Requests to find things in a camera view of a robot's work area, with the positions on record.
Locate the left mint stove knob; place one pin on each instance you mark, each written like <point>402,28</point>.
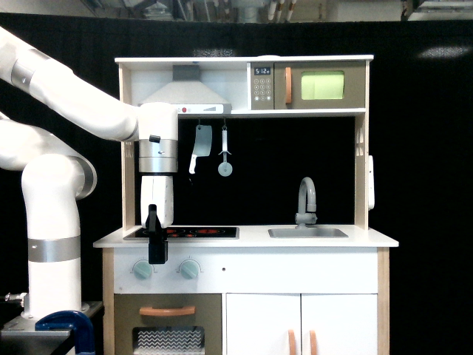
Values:
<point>142,270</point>

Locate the toy pizza cutter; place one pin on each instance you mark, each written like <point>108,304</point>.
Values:
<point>225,169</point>

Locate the right mint stove knob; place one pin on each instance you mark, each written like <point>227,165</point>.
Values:
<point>189,269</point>

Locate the left white cabinet door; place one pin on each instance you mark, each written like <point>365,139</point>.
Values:
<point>263,324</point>

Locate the toy cleaver knife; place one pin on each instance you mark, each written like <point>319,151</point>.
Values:
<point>202,145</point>

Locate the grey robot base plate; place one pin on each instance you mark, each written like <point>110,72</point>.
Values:
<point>18,336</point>

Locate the grey toy sink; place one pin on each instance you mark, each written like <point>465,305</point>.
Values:
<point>307,233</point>

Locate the white cabinet door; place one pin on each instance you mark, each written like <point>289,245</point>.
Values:
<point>263,324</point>
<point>339,324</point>

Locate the grey toy faucet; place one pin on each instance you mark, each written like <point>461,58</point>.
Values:
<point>306,214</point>

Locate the grey oven door orange handle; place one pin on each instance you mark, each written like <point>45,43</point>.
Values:
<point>168,323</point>

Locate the white side-mounted holder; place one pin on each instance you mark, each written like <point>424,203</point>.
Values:
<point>371,188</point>

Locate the microwave keypad panel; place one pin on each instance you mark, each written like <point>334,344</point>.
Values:
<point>262,86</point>

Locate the white wooden toy kitchen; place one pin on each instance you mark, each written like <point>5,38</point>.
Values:
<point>271,152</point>

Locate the grey microwave door orange handle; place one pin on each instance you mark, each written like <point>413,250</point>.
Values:
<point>320,85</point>

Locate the blue clamp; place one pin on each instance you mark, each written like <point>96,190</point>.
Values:
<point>77,322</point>

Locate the mint stove knob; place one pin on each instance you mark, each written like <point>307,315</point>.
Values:
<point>189,269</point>
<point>142,270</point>

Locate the right white cabinet door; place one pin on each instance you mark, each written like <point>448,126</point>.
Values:
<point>339,324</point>

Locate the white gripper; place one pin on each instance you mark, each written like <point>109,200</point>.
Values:
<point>156,213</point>

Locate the black toy stovetop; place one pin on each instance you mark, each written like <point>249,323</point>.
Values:
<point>192,233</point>

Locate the grey range hood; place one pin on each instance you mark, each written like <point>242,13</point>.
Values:
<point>189,95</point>

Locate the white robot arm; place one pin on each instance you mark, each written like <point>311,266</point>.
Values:
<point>54,176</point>

